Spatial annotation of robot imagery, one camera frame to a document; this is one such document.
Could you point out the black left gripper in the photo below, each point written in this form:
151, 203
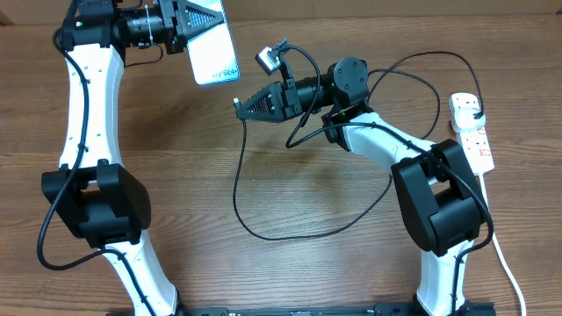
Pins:
176, 15

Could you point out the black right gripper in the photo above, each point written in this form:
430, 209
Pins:
278, 96

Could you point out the Samsung Galaxy smartphone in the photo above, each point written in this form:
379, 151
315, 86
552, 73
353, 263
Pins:
212, 55

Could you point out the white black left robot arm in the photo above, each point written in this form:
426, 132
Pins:
93, 194

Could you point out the white charger plug adapter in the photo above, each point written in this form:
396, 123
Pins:
464, 120

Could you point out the white power strip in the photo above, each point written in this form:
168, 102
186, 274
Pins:
475, 143

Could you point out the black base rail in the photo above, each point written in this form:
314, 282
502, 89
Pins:
307, 311

